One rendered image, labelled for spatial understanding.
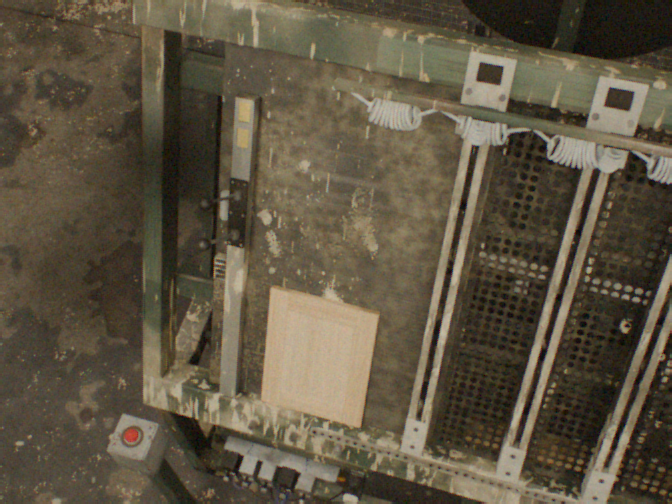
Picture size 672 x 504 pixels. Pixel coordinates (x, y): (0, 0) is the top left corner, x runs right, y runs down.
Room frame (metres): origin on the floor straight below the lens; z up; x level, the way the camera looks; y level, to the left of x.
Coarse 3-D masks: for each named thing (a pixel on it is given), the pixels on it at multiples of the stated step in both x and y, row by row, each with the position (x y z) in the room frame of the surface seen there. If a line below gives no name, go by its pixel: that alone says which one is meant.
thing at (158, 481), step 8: (168, 464) 0.86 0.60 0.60; (160, 472) 0.82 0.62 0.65; (168, 472) 0.84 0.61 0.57; (152, 480) 0.83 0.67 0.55; (160, 480) 0.81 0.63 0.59; (168, 480) 0.82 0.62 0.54; (176, 480) 0.85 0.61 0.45; (160, 488) 0.82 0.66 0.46; (168, 488) 0.81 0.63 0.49; (176, 488) 0.83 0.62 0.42; (184, 488) 0.85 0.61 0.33; (168, 496) 0.82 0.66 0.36; (176, 496) 0.81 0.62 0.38; (184, 496) 0.84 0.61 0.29; (192, 496) 0.86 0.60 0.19
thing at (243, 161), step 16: (240, 96) 1.42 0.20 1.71; (256, 96) 1.43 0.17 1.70; (256, 112) 1.40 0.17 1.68; (256, 128) 1.39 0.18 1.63; (256, 144) 1.37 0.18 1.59; (240, 160) 1.33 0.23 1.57; (240, 176) 1.31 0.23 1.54; (240, 256) 1.19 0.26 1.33; (240, 272) 1.17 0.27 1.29; (240, 288) 1.14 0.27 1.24; (224, 304) 1.13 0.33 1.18; (240, 304) 1.11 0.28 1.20; (224, 320) 1.10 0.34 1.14; (240, 320) 1.09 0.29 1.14; (224, 336) 1.07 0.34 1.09; (240, 336) 1.07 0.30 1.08; (224, 352) 1.04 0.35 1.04; (240, 352) 1.05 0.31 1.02; (224, 368) 1.01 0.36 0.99; (240, 368) 1.02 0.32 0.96; (224, 384) 0.98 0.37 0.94
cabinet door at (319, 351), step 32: (288, 320) 1.07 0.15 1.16; (320, 320) 1.05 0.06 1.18; (352, 320) 1.03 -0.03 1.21; (288, 352) 1.01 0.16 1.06; (320, 352) 0.99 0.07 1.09; (352, 352) 0.97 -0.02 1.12; (288, 384) 0.96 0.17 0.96; (320, 384) 0.94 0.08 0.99; (352, 384) 0.92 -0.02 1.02; (320, 416) 0.87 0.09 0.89; (352, 416) 0.86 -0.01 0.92
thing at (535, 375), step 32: (640, 96) 1.13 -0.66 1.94; (608, 128) 1.11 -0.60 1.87; (608, 160) 1.00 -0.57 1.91; (576, 192) 1.07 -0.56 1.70; (576, 224) 1.02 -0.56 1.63; (576, 256) 0.98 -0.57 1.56; (544, 320) 0.90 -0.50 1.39; (544, 352) 0.86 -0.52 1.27; (544, 384) 0.79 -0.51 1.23; (512, 416) 0.75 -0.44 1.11; (512, 448) 0.69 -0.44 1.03; (512, 480) 0.63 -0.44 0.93
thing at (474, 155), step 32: (512, 64) 1.24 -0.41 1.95; (480, 96) 1.22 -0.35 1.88; (480, 128) 1.09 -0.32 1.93; (480, 160) 1.16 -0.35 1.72; (448, 224) 1.09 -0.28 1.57; (448, 256) 1.05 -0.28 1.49; (448, 288) 1.02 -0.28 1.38; (448, 320) 0.95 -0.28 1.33; (416, 384) 0.85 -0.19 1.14; (416, 416) 0.81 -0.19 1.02; (416, 448) 0.74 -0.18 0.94
